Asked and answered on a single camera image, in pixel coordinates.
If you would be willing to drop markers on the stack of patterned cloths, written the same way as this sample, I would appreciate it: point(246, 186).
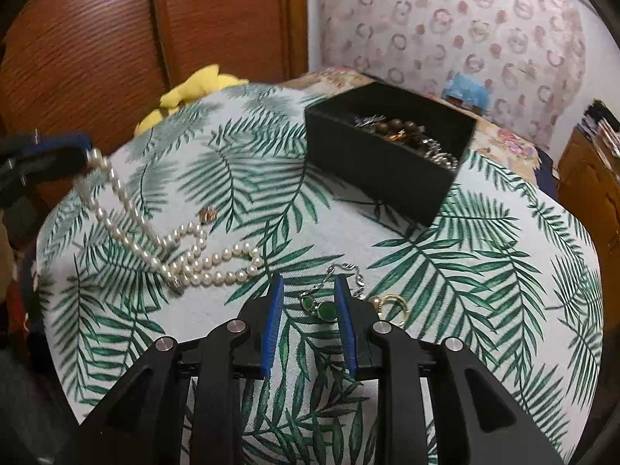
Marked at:
point(609, 131)

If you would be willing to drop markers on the black box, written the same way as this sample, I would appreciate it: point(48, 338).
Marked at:
point(387, 179)

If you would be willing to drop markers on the wooden side cabinet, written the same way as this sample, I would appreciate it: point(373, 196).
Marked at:
point(586, 179)

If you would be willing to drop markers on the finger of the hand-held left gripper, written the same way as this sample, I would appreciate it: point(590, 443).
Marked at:
point(51, 162)
point(63, 140)

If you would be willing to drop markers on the yellow plush toy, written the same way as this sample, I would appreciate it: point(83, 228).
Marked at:
point(193, 87)

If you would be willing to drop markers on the gold hoop earring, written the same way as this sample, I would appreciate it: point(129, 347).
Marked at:
point(376, 303)

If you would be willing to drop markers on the wooden louvered wardrobe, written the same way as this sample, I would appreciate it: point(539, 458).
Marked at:
point(97, 34)

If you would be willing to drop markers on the dark blue sheet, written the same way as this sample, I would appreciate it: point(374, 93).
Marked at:
point(547, 169)

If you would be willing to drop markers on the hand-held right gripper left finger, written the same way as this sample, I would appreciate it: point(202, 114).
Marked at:
point(273, 324)

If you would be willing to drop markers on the blue plastic bag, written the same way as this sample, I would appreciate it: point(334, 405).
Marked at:
point(467, 88)

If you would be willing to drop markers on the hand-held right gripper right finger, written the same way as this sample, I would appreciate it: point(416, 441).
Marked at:
point(346, 329)

